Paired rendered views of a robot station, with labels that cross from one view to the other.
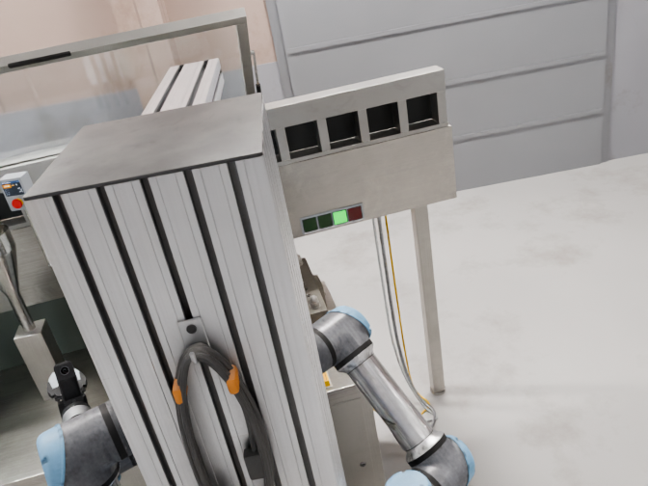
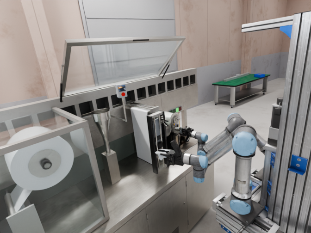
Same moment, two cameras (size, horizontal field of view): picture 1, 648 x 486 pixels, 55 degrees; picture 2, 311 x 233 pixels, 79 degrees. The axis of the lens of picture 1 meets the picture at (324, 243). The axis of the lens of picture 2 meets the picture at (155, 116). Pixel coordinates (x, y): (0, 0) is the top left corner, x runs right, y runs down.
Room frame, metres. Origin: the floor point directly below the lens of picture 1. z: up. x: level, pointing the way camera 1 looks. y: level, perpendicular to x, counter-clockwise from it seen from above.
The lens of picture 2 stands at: (0.43, 1.46, 1.92)
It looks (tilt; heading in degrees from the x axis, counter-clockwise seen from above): 19 degrees down; 326
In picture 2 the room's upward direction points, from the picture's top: 6 degrees counter-clockwise
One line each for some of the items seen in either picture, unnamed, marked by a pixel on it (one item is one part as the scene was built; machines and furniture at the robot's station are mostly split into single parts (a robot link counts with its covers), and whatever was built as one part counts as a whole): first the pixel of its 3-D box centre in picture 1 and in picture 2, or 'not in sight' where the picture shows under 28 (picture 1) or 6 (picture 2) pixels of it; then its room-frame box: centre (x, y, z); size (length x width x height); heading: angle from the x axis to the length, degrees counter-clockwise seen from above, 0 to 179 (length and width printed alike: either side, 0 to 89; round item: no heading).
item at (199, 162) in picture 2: not in sight; (198, 161); (1.16, 0.65, 1.21); 0.11 x 0.08 x 0.09; 26
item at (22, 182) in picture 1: (17, 192); (121, 90); (1.74, 0.84, 1.66); 0.07 x 0.07 x 0.10; 83
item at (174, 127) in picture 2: not in sight; (176, 139); (1.74, 0.32, 1.05); 0.06 x 0.05 x 0.31; 8
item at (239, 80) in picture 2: not in sight; (242, 87); (3.98, -4.82, 0.43); 2.34 x 0.92 x 0.86; 90
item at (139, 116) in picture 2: not in sight; (140, 134); (1.90, 0.65, 1.17); 0.34 x 0.05 x 0.54; 8
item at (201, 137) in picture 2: not in sight; (201, 137); (1.52, 0.20, 1.11); 0.11 x 0.08 x 0.09; 8
